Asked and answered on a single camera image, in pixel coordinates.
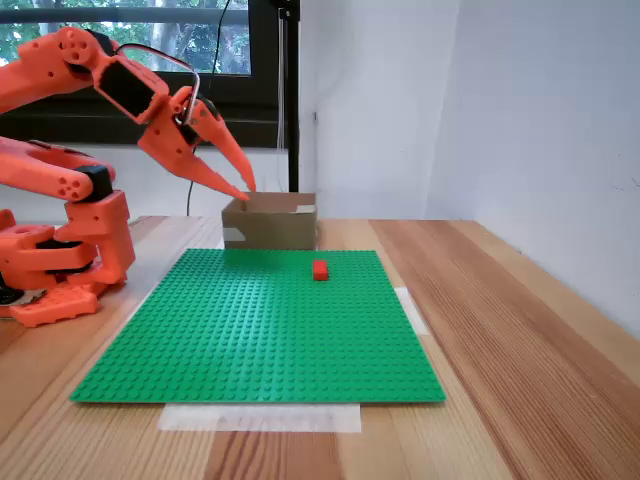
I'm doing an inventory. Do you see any black hanging cable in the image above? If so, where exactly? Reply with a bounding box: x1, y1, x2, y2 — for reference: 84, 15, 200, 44
187, 0, 232, 217

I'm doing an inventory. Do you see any black table clamp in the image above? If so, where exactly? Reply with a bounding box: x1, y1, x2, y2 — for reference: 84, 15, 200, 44
0, 279, 31, 307

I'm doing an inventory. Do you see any translucent masking tape strip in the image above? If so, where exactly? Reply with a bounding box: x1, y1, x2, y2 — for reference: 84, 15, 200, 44
158, 402, 362, 434
394, 287, 430, 336

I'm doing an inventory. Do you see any black window frame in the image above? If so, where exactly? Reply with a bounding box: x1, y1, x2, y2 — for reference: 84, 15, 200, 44
0, 0, 301, 149

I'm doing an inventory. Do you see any green lego baseplate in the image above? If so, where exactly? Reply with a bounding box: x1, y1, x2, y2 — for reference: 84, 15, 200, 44
68, 248, 447, 404

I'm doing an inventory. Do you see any red white black servo wire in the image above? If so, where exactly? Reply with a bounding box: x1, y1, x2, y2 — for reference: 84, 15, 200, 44
117, 43, 201, 126

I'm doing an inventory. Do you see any open cardboard box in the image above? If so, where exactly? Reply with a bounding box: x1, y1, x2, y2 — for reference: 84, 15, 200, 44
221, 191, 319, 251

